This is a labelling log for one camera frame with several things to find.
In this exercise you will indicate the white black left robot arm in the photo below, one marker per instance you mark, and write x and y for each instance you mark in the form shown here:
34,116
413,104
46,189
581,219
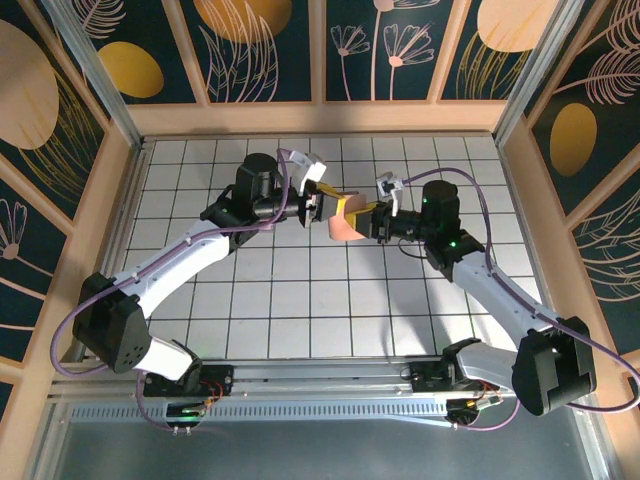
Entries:
170,260

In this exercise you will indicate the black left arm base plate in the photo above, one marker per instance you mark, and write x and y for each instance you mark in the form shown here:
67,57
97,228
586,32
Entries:
222,375

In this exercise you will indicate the aluminium side rail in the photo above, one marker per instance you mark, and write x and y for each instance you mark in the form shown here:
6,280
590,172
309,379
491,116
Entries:
123,225
527,225

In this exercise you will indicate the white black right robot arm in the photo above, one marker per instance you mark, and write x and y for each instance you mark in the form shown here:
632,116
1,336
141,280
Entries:
500,295

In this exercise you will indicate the aluminium corner post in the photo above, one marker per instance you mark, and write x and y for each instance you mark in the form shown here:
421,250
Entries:
91,65
540,65

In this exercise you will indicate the grey metal sheet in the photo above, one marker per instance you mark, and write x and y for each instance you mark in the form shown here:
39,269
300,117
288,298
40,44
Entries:
320,455

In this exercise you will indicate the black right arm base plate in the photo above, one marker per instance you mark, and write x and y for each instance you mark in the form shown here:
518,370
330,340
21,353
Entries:
422,382

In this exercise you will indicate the control board green light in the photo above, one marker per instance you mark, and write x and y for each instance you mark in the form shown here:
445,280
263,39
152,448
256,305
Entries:
187,412

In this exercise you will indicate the aluminium front rail frame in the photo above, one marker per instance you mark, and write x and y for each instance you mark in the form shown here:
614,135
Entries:
320,372

